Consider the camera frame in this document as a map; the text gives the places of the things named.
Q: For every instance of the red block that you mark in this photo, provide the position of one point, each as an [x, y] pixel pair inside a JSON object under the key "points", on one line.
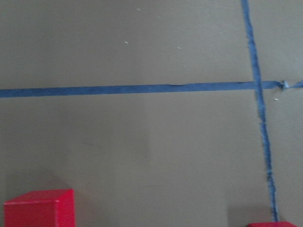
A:
{"points": [[46, 208], [272, 224]]}

